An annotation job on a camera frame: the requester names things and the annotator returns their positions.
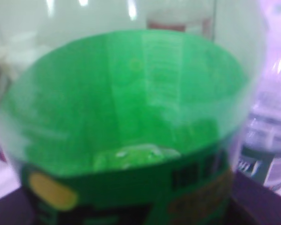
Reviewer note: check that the clear water bottle green label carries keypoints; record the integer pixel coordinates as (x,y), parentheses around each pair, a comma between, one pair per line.
(260,158)

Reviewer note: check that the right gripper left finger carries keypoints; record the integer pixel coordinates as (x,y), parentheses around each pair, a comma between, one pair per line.
(19,208)

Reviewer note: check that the green Sprite bottle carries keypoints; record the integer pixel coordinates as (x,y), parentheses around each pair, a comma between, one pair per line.
(127,112)

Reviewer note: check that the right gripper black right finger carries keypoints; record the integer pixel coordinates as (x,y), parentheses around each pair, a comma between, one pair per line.
(252,204)

